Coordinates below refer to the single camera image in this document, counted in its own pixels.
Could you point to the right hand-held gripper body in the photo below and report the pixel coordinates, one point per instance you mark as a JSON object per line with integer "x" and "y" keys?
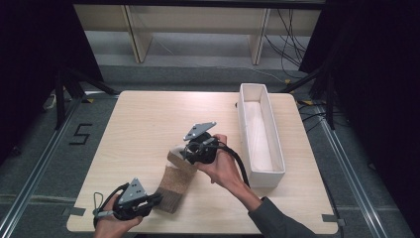
{"x": 201, "y": 150}

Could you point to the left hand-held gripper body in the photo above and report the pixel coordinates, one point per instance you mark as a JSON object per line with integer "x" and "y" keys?
{"x": 132, "y": 193}

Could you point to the brown sock with white toe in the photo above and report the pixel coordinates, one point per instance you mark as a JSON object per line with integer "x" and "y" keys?
{"x": 178, "y": 162}
{"x": 175, "y": 183}

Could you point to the long white box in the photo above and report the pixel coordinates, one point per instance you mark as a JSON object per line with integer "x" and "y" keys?
{"x": 261, "y": 145}

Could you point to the person's right hand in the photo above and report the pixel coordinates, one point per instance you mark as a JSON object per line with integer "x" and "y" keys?
{"x": 224, "y": 168}

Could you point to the person's left hand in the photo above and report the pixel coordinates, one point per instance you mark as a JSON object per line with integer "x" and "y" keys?
{"x": 112, "y": 228}

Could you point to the grey tape strip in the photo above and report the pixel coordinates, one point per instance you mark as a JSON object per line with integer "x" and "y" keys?
{"x": 333, "y": 220}
{"x": 74, "y": 211}

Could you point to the black metal stand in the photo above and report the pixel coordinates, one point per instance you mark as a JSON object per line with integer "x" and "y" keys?
{"x": 330, "y": 99}
{"x": 60, "y": 99}

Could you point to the pale wooden shelf unit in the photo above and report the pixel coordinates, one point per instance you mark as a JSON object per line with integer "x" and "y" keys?
{"x": 198, "y": 20}

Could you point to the dark curtain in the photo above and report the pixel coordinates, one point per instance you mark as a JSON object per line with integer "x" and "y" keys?
{"x": 379, "y": 82}
{"x": 33, "y": 66}

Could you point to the metal floor rail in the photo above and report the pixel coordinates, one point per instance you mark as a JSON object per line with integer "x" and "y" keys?
{"x": 350, "y": 172}
{"x": 36, "y": 165}

